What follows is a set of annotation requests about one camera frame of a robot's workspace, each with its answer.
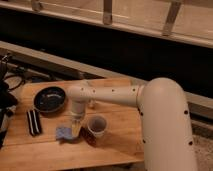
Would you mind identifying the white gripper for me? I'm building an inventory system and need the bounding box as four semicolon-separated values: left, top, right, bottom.
70;100;86;137

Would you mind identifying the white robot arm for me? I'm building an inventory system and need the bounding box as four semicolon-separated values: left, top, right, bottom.
68;78;198;171

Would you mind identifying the dark ceramic bowl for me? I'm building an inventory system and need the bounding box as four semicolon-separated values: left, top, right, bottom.
33;86;66;113

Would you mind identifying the dark brown small object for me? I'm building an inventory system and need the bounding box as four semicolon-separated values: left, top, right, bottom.
80;127;96;146

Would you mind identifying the small clear glass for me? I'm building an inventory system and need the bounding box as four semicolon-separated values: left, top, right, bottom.
87;100;96;109

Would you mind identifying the wooden board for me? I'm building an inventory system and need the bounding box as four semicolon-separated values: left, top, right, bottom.
0;82;143;171

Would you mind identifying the black white striped block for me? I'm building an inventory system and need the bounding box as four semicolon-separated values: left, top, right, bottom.
27;109;42;136

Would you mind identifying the black cables and equipment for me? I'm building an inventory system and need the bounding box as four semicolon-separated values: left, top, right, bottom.
0;53;26;149

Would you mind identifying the metal rail frame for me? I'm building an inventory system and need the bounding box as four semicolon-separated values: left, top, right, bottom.
0;40;213;121

